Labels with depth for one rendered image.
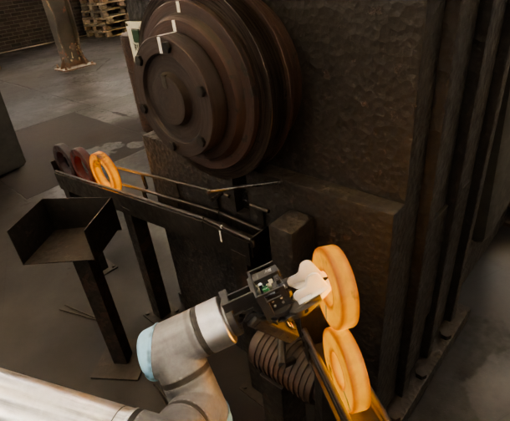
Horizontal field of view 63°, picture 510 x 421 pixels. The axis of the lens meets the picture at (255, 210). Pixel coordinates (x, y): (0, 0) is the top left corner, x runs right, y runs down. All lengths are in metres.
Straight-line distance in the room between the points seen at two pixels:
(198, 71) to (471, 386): 1.43
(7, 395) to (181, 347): 0.27
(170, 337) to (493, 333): 1.50
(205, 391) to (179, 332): 0.11
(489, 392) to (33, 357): 1.81
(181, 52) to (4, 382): 0.68
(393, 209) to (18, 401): 0.79
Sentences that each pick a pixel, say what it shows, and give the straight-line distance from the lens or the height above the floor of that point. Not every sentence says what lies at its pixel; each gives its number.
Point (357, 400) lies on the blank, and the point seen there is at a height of 0.73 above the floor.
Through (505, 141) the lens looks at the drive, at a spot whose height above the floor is 0.74.
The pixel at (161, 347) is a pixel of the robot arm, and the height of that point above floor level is 0.83.
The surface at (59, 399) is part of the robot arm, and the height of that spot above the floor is 0.84.
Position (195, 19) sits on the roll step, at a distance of 0.99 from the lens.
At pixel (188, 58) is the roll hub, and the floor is 1.21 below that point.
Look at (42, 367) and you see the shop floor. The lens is 2.07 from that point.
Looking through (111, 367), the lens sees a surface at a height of 0.01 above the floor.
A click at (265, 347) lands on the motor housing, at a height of 0.52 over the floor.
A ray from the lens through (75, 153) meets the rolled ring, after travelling 1.96.
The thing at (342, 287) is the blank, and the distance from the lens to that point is 0.72.
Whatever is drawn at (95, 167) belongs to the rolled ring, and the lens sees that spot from 1.86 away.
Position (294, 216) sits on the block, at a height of 0.80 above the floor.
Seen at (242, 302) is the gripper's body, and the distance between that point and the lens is 0.74.
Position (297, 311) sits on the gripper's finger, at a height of 0.85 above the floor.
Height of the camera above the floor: 1.39
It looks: 32 degrees down
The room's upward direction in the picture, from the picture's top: 6 degrees counter-clockwise
